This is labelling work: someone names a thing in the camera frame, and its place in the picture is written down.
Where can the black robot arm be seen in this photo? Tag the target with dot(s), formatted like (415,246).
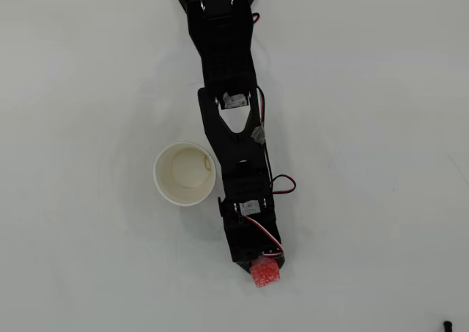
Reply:
(227,53)

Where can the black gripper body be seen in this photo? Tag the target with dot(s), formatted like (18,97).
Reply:
(245,245)

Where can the tan paper cup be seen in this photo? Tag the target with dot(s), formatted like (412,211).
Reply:
(183,174)

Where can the red sugary candy cube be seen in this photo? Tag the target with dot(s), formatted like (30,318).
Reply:
(265,273)

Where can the small black cylindrical object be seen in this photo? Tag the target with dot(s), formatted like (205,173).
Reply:
(447,326)

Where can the clear tape piece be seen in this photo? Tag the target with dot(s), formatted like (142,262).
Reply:
(258,134)

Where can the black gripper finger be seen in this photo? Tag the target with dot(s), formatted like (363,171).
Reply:
(244,266)
(281,263)

